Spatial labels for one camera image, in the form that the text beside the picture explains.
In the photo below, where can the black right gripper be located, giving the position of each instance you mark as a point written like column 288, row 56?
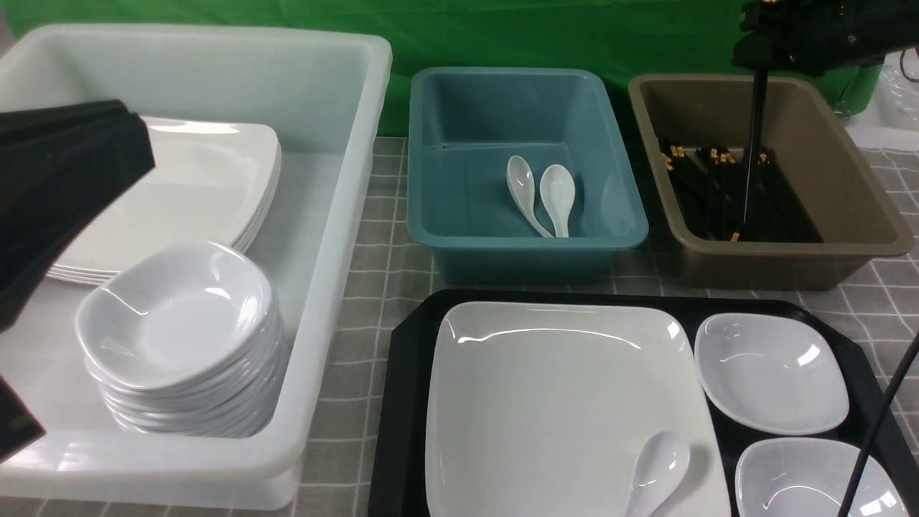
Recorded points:
column 816, row 37

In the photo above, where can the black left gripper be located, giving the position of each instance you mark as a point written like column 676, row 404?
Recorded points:
column 61, row 167

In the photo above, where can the black chopstick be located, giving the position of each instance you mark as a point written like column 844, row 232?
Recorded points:
column 753, row 147

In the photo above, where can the white square bowl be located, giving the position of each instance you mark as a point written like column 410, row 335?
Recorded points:
column 803, row 476
column 772, row 374

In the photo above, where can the black chopstick foreground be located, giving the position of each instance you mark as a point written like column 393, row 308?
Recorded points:
column 869, row 440

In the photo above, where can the white ceramic spoon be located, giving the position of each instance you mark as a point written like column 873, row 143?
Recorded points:
column 659, row 469

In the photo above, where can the large white square plate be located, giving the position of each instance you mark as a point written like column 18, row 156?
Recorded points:
column 541, row 410

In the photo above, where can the top stacked square plate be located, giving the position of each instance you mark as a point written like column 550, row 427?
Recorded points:
column 208, row 183

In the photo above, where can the stacked square plate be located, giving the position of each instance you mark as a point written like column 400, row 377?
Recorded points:
column 275, row 175
column 241, row 245
column 208, row 183
column 264, row 205

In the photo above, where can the bottom stacked square plate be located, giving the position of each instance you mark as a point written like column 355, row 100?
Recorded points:
column 241, row 245

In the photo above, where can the brown plastic bin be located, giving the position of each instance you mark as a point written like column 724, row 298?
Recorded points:
column 851, row 212

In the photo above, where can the black chopsticks pile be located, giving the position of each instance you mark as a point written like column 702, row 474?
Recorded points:
column 709, row 183

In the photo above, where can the green backdrop cloth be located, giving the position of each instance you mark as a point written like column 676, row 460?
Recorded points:
column 615, row 40

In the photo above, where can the top stacked white bowl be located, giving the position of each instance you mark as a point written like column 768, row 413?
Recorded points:
column 174, row 316

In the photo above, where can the stack of white bowls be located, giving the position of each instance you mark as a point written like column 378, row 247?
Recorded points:
column 234, row 403

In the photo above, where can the large white plastic bin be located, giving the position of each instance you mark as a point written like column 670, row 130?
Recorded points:
column 322, row 93

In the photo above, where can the white spoon right in bin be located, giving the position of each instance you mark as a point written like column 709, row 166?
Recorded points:
column 558, row 193

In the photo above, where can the white spoon in bin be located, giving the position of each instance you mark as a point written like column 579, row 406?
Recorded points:
column 521, row 184
column 558, row 193

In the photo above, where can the white spoon left in bin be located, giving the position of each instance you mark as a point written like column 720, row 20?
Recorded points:
column 521, row 184

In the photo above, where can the black serving tray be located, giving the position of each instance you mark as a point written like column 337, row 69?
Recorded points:
column 397, row 482

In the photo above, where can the grey checked tablecloth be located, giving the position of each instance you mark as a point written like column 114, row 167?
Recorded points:
column 388, row 277

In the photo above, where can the teal plastic bin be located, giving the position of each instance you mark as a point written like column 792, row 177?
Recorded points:
column 466, row 123

